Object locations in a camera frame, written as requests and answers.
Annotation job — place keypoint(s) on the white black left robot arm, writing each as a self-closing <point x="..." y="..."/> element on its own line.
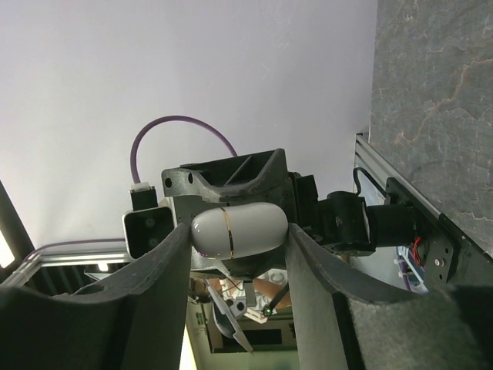
<point x="343" y="223"/>

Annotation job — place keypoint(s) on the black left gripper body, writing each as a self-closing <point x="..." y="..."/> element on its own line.
<point x="238" y="180"/>

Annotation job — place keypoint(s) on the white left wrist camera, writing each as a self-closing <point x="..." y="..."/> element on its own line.
<point x="148" y="223"/>

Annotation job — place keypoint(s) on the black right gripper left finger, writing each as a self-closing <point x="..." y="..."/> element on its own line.
<point x="133" y="319"/>

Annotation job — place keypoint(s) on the aluminium frame rail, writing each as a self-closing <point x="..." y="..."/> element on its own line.
<point x="368" y="158"/>

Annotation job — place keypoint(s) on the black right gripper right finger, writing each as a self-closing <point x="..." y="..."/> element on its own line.
<point x="346" y="319"/>

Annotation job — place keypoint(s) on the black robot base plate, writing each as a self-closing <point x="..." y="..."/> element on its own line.
<point x="438" y="252"/>

